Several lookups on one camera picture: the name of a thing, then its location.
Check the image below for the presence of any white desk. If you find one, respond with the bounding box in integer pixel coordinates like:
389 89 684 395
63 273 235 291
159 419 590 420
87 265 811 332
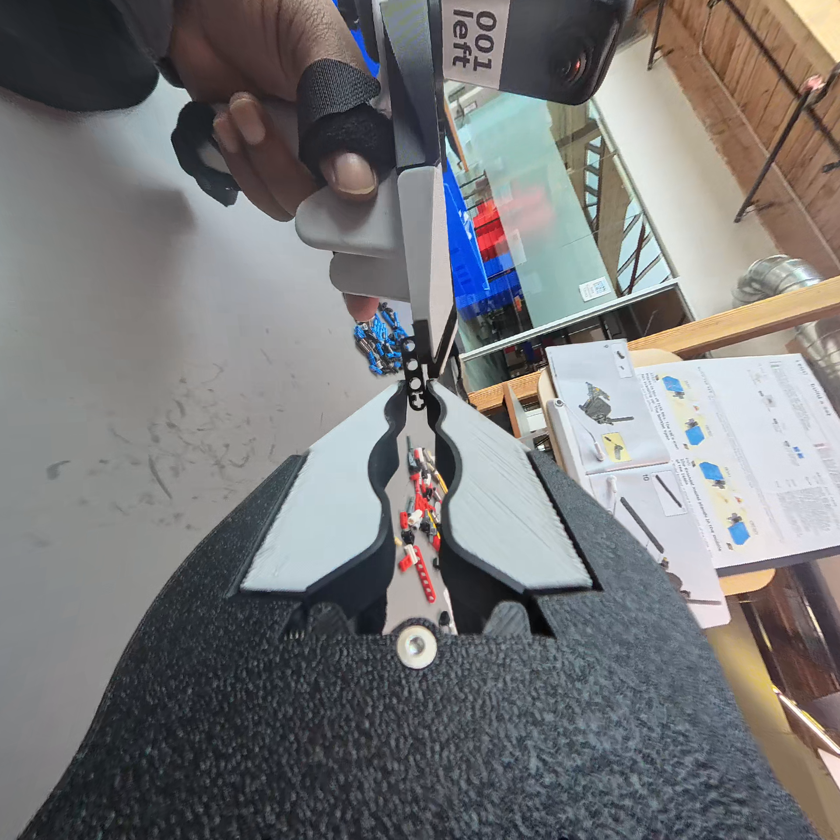
0 84 463 840

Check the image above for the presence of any stack of red crates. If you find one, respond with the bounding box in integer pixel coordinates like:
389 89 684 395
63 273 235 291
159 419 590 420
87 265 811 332
472 197 521 265

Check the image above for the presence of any glass partition panel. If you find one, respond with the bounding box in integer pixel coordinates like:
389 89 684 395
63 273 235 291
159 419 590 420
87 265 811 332
446 82 680 358

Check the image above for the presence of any pile of small building pieces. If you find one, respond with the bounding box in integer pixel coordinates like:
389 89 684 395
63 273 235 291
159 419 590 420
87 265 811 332
394 438 455 632

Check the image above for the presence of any wooden rail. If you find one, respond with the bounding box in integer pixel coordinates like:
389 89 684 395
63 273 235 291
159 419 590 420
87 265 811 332
467 276 840 416

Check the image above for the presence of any black holed building beam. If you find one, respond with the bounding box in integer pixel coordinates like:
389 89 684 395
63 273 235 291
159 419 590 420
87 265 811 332
403 336 429 412

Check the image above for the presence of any white page holder clip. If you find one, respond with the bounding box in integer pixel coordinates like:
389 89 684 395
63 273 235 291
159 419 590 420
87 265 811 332
553 397 606 462

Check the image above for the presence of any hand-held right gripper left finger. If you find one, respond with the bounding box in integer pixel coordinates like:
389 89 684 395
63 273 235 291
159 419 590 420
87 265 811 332
240 381 409 624

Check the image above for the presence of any thick manual with blue pictures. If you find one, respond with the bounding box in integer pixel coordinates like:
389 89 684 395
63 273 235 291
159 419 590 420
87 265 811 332
633 353 840 580

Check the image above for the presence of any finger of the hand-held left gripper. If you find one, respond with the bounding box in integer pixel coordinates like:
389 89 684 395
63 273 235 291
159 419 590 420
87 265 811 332
395 163 460 382

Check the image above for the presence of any pile of blue black pins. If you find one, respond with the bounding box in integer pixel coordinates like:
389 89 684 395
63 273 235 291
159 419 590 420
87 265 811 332
353 302 409 376

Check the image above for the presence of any open instruction booklet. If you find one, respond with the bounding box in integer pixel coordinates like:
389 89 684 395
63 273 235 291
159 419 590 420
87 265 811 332
537 348 777 597

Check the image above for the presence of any black metal rack frame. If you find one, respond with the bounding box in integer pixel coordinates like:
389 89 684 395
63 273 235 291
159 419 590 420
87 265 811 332
734 62 840 224

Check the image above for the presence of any white building instruction booklet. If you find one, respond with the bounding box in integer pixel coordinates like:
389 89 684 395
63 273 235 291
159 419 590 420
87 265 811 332
545 341 732 630

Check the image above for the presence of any red holed building beam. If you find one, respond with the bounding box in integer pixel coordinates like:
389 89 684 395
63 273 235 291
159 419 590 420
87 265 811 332
412 545 438 603

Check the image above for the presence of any person's left hand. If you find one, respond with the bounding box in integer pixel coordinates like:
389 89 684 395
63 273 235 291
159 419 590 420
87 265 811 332
167 0 382 322

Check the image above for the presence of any stack of blue crates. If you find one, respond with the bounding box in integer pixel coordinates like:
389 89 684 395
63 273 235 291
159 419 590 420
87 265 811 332
443 164 526 322

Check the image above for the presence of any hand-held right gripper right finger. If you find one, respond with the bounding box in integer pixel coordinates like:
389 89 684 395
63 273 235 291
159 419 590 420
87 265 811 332
425 381 596 632

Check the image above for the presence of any silver ventilation duct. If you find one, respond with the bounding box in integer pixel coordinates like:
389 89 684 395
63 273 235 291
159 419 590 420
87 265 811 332
731 255 840 395

